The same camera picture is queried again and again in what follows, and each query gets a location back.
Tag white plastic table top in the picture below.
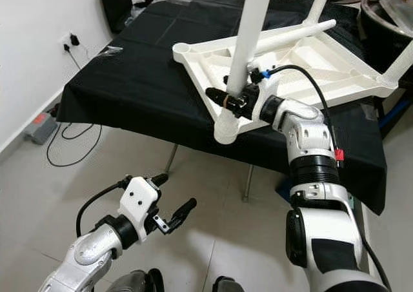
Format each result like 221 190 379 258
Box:
172 21 398 144

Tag white plastic table leg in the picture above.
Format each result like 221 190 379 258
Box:
252 19 337 57
307 0 335 25
384 18 413 86
216 0 273 130

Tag metal support table leg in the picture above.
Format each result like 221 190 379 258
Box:
165 144 178 173
242 163 254 202

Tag robot left leg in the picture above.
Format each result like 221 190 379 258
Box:
108 268 165 292

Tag robot leg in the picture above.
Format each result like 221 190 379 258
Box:
213 276 243 292
108 268 165 292

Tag black tablecloth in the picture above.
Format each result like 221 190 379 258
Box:
57 0 388 215

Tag robot right leg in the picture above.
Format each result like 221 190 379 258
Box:
213 276 243 292

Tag blue box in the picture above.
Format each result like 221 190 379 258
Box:
274 176 294 206

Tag clear tape piece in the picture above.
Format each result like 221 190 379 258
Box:
361 104 378 120

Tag grey box with red label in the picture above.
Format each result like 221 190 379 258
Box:
25 112 57 144

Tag black fabric bag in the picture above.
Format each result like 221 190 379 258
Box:
100 0 133 35

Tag large black round basin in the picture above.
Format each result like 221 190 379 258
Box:
358 0 413 75

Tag black metal stand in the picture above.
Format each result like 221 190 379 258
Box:
378 86 413 138

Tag clear plastic storage box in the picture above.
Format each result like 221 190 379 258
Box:
379 0 413 38

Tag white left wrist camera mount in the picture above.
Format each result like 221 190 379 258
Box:
117 175 162 241

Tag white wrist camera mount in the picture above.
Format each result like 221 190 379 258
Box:
117 175 162 241
244 52 277 122

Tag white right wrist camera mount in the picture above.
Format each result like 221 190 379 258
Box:
244 52 277 122

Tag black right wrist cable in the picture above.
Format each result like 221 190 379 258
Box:
261 64 344 164

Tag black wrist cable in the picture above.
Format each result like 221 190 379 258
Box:
76 179 130 238
261 64 344 164

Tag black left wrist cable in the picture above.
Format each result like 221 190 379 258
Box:
76 179 130 238

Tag black floor cable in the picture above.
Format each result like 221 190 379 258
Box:
46 121 104 168

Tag white wall socket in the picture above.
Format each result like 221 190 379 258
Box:
61 34 81 53

